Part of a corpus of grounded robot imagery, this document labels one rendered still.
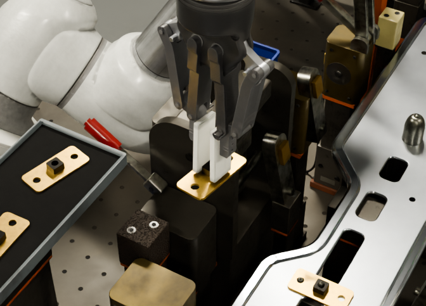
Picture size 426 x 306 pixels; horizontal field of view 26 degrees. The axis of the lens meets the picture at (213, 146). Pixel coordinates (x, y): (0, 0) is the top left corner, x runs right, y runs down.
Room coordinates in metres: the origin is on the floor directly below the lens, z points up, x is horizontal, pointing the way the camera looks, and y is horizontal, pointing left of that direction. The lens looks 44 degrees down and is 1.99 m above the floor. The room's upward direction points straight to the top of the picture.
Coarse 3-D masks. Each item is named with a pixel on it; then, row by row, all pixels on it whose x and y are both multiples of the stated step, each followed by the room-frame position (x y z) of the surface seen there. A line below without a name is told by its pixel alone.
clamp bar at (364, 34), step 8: (360, 0) 1.22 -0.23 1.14; (368, 0) 1.24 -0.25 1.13; (360, 8) 1.22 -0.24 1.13; (368, 8) 1.24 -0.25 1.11; (360, 16) 1.22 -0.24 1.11; (368, 16) 1.24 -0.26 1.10; (360, 24) 1.22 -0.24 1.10; (368, 24) 1.24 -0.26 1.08; (360, 32) 1.22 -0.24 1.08; (368, 40) 1.21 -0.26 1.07
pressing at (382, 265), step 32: (416, 32) 1.32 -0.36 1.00; (416, 64) 1.24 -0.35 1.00; (384, 96) 1.15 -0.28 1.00; (416, 96) 1.15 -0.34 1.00; (352, 128) 1.07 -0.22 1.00; (384, 128) 1.07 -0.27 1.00; (352, 160) 1.00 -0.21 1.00; (384, 160) 1.00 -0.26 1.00; (416, 160) 1.00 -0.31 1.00; (352, 192) 0.93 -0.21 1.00; (384, 192) 0.94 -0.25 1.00; (416, 192) 0.94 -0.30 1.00; (352, 224) 0.87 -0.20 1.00; (384, 224) 0.87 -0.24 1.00; (416, 224) 0.87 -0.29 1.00; (288, 256) 0.81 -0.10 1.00; (320, 256) 0.81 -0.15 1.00; (384, 256) 0.81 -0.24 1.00; (416, 256) 0.82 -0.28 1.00; (256, 288) 0.76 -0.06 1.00; (352, 288) 0.76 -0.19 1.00; (384, 288) 0.76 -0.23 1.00
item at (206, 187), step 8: (232, 160) 0.74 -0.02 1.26; (240, 160) 0.74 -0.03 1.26; (208, 168) 0.71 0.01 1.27; (232, 168) 0.72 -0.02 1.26; (240, 168) 0.73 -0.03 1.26; (184, 176) 0.71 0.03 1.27; (192, 176) 0.71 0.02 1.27; (200, 176) 0.71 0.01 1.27; (208, 176) 0.71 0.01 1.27; (224, 176) 0.71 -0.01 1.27; (184, 184) 0.70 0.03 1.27; (192, 184) 0.70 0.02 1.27; (200, 184) 0.70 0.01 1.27; (208, 184) 0.70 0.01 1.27; (216, 184) 0.70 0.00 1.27; (184, 192) 0.69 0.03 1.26; (192, 192) 0.68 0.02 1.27; (200, 192) 0.68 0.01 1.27; (208, 192) 0.68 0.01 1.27; (200, 200) 0.67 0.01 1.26
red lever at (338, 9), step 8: (320, 0) 1.26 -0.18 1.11; (328, 0) 1.26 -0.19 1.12; (328, 8) 1.26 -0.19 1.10; (336, 8) 1.25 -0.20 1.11; (336, 16) 1.25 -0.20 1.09; (344, 16) 1.24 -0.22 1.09; (344, 24) 1.24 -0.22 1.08; (352, 24) 1.24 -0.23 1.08; (352, 32) 1.23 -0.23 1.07; (368, 32) 1.23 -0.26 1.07
